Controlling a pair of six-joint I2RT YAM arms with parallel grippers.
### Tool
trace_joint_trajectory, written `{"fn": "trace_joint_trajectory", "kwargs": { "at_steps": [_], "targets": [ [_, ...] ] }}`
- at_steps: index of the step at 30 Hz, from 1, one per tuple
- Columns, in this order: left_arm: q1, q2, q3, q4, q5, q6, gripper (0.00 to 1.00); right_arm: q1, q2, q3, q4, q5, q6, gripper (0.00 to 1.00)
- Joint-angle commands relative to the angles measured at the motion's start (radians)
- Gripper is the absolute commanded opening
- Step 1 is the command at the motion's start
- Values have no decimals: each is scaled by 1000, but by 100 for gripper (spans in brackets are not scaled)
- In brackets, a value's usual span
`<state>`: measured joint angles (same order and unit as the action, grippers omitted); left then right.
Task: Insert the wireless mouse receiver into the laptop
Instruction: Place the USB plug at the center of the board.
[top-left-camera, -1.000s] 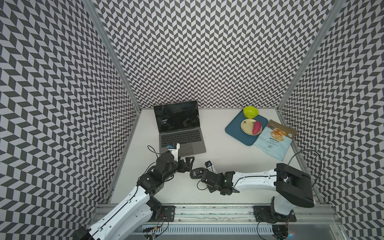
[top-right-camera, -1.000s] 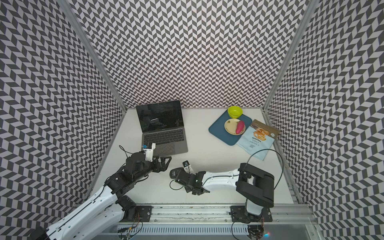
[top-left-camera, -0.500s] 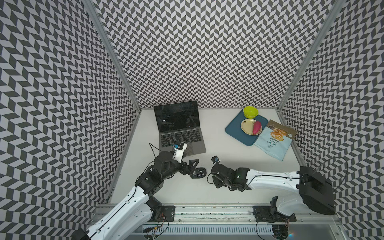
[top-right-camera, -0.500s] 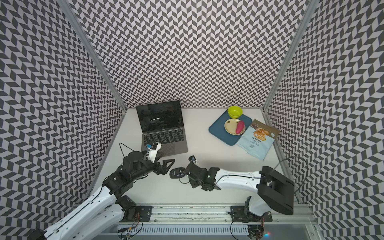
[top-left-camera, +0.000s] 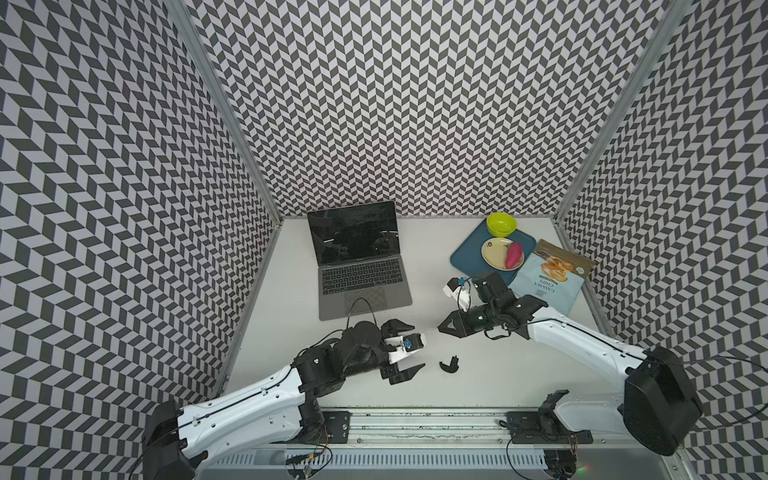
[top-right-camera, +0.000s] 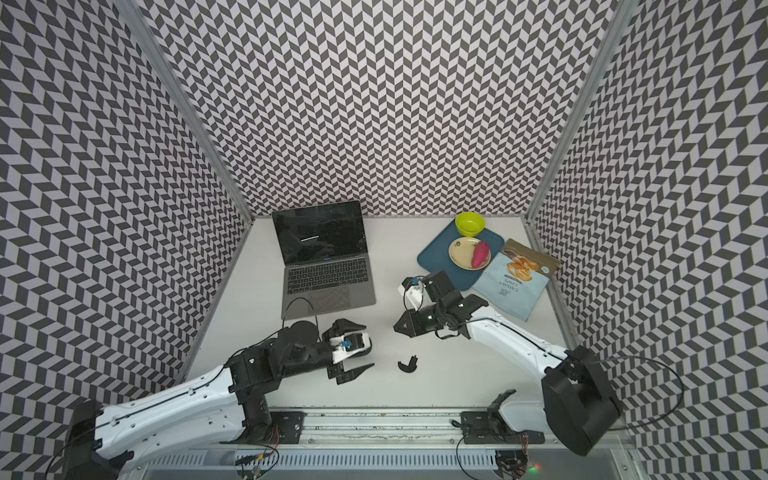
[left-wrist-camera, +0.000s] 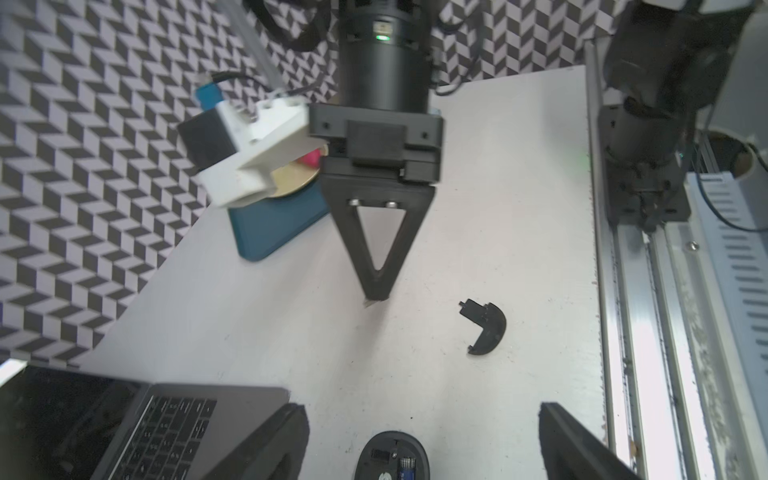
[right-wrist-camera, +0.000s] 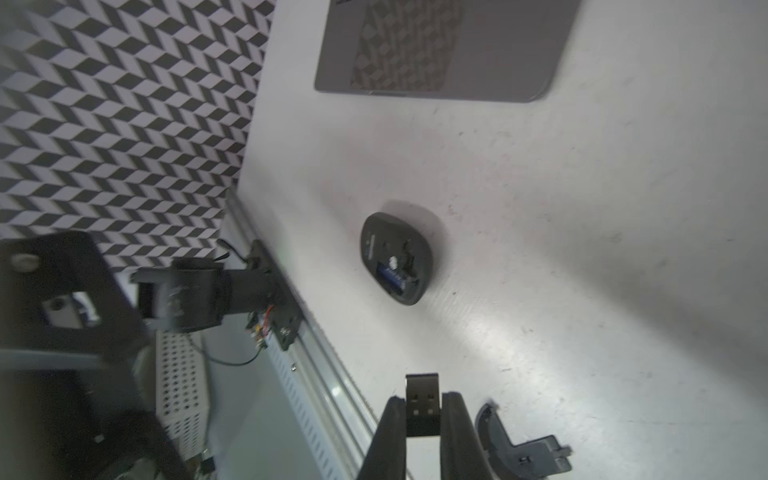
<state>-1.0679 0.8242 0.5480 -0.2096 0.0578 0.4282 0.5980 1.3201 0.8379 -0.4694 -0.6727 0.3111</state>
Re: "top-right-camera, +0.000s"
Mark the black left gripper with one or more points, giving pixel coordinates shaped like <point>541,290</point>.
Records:
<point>338,370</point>

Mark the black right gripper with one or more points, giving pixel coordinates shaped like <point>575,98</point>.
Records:
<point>413,330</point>

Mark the black mouse battery cover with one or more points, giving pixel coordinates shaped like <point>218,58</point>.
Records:
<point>409,367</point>

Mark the grey laptop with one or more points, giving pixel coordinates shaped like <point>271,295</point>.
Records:
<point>326,259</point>

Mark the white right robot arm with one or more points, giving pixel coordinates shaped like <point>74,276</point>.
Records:
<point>575,401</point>

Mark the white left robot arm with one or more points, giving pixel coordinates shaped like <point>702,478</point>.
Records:
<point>227,404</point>

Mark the teal plastic tray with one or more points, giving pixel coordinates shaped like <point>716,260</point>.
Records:
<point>435,258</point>

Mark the cream patterned plate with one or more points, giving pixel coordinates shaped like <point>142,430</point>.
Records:
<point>461,252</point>

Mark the magenta sweet potato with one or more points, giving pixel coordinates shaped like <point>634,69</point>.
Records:
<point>480,254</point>

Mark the cassava chips bag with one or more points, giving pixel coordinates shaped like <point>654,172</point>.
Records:
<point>516,278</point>

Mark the lime green bowl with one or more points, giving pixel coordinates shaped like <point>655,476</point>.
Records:
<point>469,224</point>

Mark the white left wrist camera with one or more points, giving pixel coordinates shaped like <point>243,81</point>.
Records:
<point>350,346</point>

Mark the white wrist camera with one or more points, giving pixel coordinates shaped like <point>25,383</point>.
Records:
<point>412,291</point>
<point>350,346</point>

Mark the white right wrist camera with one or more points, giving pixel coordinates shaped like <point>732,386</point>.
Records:
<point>412,291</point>

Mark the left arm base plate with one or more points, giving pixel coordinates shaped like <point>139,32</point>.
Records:
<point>279,427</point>

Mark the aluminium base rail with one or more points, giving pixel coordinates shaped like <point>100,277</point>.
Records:
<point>397,444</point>

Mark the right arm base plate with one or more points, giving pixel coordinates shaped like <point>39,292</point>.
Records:
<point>488,426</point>

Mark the aluminium corner post left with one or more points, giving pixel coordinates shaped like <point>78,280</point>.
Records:
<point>130,12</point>

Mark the aluminium corner post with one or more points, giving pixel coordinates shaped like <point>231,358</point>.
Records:
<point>130,12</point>
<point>608,45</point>

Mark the aluminium corner post right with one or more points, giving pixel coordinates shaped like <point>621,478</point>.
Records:
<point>608,45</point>

